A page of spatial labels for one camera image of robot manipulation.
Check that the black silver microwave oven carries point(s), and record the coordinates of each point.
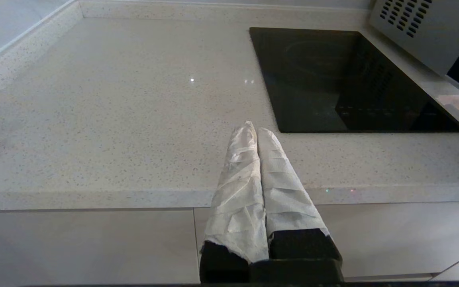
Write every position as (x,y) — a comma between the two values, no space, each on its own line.
(432,36)

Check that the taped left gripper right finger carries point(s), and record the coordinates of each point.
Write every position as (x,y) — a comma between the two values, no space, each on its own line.
(285,199)

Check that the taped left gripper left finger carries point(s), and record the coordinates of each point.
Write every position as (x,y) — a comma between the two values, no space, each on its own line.
(237,199)

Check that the black induction cooktop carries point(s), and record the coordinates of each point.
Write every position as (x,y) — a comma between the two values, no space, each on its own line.
(325,79)

